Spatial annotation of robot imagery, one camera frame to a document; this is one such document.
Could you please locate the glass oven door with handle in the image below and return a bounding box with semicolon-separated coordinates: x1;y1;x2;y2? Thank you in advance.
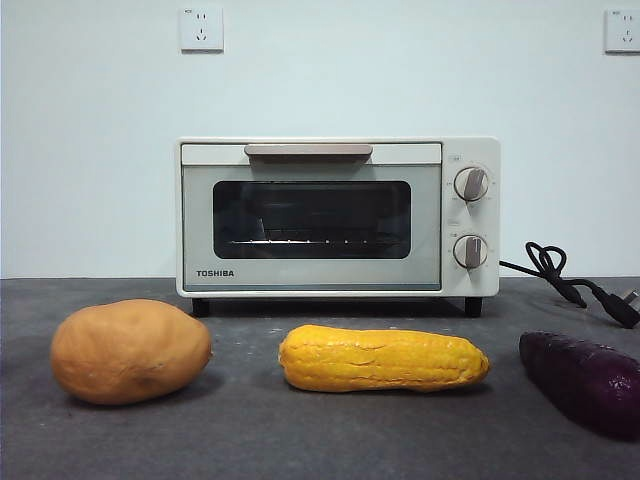
180;142;444;293

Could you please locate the brown potato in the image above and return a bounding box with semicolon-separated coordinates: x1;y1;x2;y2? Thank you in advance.
50;298;213;405

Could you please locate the smaller white oven knob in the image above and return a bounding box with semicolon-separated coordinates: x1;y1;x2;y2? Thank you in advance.
453;233;490;271

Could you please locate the larger white oven knob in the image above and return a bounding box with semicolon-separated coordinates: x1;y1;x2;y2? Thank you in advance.
453;166;491;203

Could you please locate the white Toshiba toaster oven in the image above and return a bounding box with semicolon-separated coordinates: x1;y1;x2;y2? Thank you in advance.
174;136;502;319

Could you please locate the yellow corn cob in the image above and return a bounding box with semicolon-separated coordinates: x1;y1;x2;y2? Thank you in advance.
278;324;492;394

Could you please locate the purple eggplant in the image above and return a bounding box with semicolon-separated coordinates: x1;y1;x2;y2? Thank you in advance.
518;330;640;442

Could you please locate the metal wire oven rack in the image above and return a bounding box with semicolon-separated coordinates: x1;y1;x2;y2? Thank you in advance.
227;237;401;250

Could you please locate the white wall socket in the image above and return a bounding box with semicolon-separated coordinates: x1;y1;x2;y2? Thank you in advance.
179;6;225;54
603;8;640;55

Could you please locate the black power cable with plug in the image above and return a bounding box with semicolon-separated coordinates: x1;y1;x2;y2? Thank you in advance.
498;241;640;330

